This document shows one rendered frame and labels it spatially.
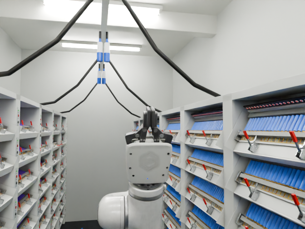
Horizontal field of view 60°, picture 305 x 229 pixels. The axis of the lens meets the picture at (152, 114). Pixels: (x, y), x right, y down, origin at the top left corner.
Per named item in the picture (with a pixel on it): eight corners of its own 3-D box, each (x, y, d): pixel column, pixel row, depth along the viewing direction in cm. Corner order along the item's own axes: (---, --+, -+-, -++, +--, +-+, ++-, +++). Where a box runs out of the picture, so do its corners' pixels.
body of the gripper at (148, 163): (170, 191, 60) (174, 145, 56) (125, 192, 58) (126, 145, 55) (164, 174, 67) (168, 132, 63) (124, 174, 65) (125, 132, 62)
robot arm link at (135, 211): (124, 181, 66) (160, 180, 68) (123, 225, 70) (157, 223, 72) (125, 201, 58) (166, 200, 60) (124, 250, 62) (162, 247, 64)
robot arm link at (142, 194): (168, 200, 60) (169, 188, 59) (129, 201, 58) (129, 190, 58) (162, 180, 68) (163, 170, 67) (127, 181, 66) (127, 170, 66)
